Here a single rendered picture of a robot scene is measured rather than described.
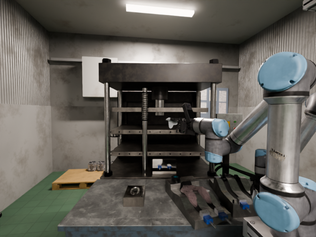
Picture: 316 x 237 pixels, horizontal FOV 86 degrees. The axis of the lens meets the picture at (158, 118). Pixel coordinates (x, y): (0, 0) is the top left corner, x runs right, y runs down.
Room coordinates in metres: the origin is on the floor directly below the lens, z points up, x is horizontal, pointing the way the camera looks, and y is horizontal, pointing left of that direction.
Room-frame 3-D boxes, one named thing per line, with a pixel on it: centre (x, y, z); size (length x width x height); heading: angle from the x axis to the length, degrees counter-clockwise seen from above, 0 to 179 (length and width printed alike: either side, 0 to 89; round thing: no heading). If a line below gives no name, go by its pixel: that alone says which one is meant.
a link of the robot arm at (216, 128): (0.75, -0.25, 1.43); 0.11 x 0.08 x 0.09; 34
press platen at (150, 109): (2.27, -0.02, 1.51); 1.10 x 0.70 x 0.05; 91
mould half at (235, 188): (1.33, -0.63, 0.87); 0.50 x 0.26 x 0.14; 1
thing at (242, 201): (1.06, -0.57, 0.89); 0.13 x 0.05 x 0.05; 1
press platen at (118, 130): (2.26, -0.02, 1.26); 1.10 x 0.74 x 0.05; 91
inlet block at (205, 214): (0.97, -0.31, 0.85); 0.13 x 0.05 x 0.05; 18
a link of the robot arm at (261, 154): (1.08, -0.68, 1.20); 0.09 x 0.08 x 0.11; 54
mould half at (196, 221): (1.24, -0.27, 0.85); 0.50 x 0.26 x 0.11; 18
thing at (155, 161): (2.13, -0.07, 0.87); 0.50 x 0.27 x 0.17; 1
